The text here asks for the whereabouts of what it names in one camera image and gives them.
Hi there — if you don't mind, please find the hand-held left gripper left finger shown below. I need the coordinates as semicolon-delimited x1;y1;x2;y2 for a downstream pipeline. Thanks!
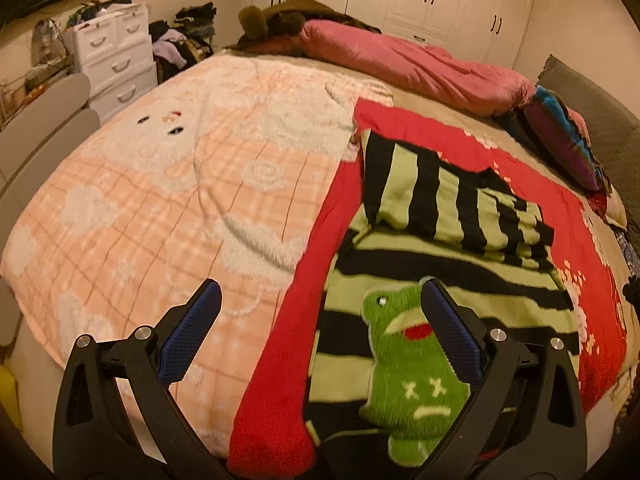
52;277;236;480

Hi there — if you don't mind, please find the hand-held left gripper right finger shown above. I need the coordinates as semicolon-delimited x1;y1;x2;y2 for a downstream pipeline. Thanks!
410;277;588;480

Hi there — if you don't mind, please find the striped sweater with frog patch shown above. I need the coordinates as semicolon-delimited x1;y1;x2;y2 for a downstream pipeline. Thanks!
302;129;583;466

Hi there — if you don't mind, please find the pile of clothes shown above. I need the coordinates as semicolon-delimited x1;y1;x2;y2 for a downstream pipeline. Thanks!
150;2;218;78

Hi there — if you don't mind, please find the dark patterned cloth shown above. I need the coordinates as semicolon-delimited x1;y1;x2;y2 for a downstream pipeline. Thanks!
607;222;640;281

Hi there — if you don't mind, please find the cream pillow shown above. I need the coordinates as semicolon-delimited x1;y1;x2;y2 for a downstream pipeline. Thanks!
600;190;628;226

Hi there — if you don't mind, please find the red floral blanket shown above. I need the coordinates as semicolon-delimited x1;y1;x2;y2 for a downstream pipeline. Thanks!
227;99;628;478

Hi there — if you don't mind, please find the pink plaid fluffy blanket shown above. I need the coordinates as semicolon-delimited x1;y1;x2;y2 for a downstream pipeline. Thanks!
0;52;396;441

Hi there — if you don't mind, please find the multicolour striped pillow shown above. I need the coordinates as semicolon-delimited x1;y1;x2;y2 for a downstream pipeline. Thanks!
500;85;608;192

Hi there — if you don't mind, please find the grey quilted headboard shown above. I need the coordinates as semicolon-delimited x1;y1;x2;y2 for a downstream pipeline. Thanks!
535;54;640;226

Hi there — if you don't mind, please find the yellow bag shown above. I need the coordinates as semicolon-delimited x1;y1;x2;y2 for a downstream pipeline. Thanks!
0;365;21;431

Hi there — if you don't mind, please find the grey padded footboard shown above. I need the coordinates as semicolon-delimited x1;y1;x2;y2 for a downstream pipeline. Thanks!
0;72;101;348

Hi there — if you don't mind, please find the pink duvet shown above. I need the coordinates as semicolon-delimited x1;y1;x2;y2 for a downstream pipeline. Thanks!
300;19;537;118

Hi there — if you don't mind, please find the white drawer unit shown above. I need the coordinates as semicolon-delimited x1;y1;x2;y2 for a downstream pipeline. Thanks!
62;2;158;123

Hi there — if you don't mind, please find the brown coat with pompom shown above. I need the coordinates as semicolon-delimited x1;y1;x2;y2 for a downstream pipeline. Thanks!
227;0;381;53

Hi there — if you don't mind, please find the white wardrobe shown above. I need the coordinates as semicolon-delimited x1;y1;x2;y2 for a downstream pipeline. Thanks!
250;0;538;68

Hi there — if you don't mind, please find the cluttered wire rack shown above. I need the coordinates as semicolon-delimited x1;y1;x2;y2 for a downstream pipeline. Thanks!
0;17;71;126

